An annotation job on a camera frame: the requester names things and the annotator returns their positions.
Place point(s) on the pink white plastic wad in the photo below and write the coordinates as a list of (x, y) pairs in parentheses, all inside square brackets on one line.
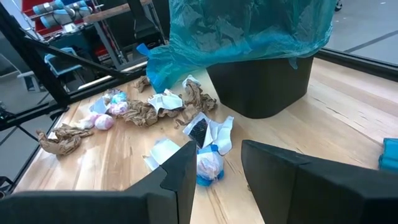
[(104, 122)]

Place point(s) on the white paper mask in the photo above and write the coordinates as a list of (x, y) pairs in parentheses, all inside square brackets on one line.
[(166, 101)]

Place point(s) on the small white paper scrap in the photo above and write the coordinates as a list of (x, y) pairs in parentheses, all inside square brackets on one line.
[(52, 136)]

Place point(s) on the red storage rack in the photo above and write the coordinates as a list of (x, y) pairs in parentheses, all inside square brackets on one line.
[(29, 4)]

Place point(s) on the white paper piece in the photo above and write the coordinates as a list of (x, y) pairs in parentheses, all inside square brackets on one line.
[(163, 151)]

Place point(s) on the blue chair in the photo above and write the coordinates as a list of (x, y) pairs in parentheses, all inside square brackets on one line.
[(62, 62)]

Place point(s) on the white wrapper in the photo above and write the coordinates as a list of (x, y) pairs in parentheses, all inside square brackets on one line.
[(87, 122)]

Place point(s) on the small brown paper scrap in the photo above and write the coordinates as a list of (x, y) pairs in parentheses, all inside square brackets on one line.
[(141, 84)]

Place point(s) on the teal and pink plastic wad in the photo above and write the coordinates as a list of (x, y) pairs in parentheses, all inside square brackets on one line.
[(118, 102)]

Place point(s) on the white stool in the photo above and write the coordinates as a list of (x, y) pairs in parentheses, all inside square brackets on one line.
[(29, 77)]

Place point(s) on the teal plastic trash bag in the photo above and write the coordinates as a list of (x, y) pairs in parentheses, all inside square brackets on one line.
[(236, 31)]

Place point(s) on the white packet with black square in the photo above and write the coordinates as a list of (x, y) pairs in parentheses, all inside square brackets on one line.
[(220, 133)]

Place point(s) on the plastic ball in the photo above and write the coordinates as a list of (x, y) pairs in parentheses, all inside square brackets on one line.
[(210, 165)]

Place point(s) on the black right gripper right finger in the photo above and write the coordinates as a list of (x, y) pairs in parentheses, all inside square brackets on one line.
[(326, 193)]

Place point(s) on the wooden table edge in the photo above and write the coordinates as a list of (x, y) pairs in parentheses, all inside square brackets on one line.
[(109, 12)]

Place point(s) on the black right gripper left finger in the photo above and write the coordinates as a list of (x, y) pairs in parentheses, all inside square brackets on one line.
[(93, 208)]

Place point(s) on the small white plastic wad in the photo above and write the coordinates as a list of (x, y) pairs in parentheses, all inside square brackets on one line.
[(190, 80)]

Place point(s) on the long brown paper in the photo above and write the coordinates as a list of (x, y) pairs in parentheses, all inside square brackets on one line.
[(140, 113)]

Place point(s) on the teal folded bag pack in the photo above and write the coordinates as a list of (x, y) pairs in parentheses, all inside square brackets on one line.
[(390, 155)]

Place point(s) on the brown paper wad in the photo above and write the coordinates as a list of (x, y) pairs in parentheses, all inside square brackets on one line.
[(63, 141)]

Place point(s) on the black plastic trash bin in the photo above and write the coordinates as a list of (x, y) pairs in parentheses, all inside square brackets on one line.
[(258, 87)]

